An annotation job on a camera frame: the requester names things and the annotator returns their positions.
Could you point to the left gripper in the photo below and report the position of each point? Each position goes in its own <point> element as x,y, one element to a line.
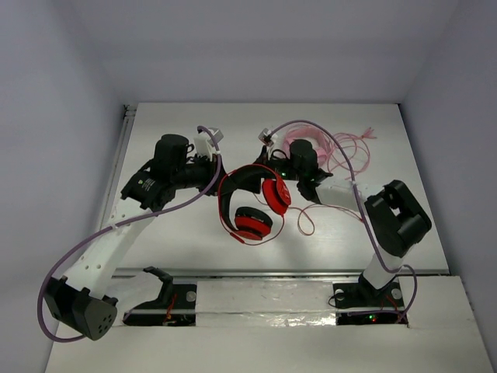
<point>212,176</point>

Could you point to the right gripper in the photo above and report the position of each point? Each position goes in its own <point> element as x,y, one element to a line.
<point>262,169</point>

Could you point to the red black headphones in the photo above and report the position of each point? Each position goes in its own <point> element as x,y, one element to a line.
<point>246,214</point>

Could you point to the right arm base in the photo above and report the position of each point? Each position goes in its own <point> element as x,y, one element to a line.
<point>352,308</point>

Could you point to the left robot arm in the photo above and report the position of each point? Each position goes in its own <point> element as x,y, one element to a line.
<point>77,300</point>

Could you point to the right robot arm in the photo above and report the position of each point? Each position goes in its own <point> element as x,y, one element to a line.
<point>394,220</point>

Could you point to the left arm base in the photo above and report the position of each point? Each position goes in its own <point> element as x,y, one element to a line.
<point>174,305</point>

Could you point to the pink headphones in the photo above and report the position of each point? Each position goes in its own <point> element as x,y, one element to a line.
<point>319,140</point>

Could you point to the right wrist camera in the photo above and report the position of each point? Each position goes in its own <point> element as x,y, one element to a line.
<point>268,138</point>

